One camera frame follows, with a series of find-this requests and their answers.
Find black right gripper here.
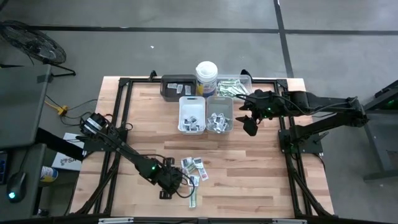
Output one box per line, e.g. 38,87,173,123
235,89,289,137

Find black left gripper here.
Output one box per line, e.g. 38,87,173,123
158,157,187,200

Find grey plastic bin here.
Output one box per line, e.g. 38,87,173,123
206,95,234,134

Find clear plastic container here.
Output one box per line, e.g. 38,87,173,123
216,74,253,103

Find white plastic bin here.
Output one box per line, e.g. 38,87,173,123
177,96,206,135

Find disinfectant wipes canister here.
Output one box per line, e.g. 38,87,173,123
195,60,219,97

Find dark grey plastic tray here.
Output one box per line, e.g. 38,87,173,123
159,74,198,103

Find white cardboard box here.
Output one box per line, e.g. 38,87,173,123
51,133,85,172

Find black slanted bar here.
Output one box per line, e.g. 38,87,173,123
34,126,85,162

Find white and yellow canister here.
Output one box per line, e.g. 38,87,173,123
40,166,59,184

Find dark metal cart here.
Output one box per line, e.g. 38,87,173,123
362,79,398,181

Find black computer mouse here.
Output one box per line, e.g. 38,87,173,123
6,171,27,205

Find grey desk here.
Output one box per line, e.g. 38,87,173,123
0,64,53,220

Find black keyboard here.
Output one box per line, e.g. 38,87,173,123
0,151,9,185

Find black floor fan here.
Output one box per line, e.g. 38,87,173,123
0,20,76,78

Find black cable bundle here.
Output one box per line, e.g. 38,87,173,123
73,152,121,216
287,154,332,217

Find white metal bracket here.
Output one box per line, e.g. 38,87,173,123
272,218,308,224
98,217,134,224

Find yellow power cable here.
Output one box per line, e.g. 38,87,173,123
44,99,69,118

